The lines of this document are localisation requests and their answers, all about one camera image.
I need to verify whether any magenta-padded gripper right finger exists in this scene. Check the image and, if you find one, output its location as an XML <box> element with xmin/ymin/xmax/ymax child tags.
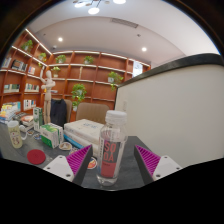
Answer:
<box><xmin>133</xmin><ymin>144</ymin><xmax>183</xmax><ymax>186</ymax></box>

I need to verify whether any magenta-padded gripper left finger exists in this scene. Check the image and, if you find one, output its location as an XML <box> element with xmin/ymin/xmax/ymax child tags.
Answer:
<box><xmin>43</xmin><ymin>144</ymin><xmax>94</xmax><ymax>186</ymax></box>

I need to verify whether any clear bottle with red label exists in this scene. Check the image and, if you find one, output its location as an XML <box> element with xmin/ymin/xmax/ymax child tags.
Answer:
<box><xmin>96</xmin><ymin>109</ymin><xmax>129</xmax><ymax>187</ymax></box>

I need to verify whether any blue-edged book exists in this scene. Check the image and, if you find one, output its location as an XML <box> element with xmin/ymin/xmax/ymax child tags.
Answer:
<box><xmin>63</xmin><ymin>134</ymin><xmax>84</xmax><ymax>150</ymax></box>

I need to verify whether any green and white box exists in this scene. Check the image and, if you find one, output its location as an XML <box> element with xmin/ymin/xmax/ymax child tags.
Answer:
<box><xmin>39</xmin><ymin>123</ymin><xmax>65</xmax><ymax>149</ymax></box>

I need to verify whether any flat round red coaster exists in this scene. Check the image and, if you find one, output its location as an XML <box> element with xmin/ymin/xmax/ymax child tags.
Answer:
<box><xmin>26</xmin><ymin>148</ymin><xmax>47</xmax><ymax>166</ymax></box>

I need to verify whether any tan upholstered chair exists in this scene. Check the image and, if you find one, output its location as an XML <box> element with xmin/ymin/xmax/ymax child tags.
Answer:
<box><xmin>75</xmin><ymin>102</ymin><xmax>110</xmax><ymax>125</ymax></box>

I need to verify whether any chair with dark jacket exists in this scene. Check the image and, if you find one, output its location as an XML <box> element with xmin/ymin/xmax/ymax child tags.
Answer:
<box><xmin>49</xmin><ymin>98</ymin><xmax>73</xmax><ymax>128</ymax></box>

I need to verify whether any tall green and white carton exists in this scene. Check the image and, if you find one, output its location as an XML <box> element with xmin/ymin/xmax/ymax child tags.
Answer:
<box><xmin>32</xmin><ymin>106</ymin><xmax>44</xmax><ymax>133</ymax></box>

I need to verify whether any white partition with dark top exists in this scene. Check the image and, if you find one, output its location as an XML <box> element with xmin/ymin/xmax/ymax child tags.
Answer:
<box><xmin>114</xmin><ymin>53</ymin><xmax>224</xmax><ymax>169</ymax></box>

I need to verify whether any stack of dark books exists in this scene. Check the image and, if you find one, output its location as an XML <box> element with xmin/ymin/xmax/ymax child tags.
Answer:
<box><xmin>13</xmin><ymin>112</ymin><xmax>35</xmax><ymax>132</ymax></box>

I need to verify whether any yellow striped white mug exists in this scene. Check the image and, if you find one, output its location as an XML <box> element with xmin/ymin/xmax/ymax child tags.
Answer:
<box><xmin>7</xmin><ymin>120</ymin><xmax>28</xmax><ymax>150</ymax></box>

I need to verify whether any wooden artist mannequin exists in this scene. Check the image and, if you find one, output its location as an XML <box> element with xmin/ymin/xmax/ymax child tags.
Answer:
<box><xmin>39</xmin><ymin>69</ymin><xmax>57</xmax><ymax>125</ymax></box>

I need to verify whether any wooden shelf unit with books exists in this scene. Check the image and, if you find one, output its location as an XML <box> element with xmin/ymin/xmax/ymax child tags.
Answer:
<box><xmin>0</xmin><ymin>28</ymin><xmax>152</xmax><ymax>123</ymax></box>

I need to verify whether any ceiling air vent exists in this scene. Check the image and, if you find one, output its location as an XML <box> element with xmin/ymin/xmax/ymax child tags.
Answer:
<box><xmin>109</xmin><ymin>17</ymin><xmax>139</xmax><ymax>29</ymax></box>

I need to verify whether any branched ceiling lamp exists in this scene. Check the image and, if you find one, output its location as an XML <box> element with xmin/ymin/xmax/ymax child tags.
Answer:
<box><xmin>72</xmin><ymin>0</ymin><xmax>128</xmax><ymax>16</ymax></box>

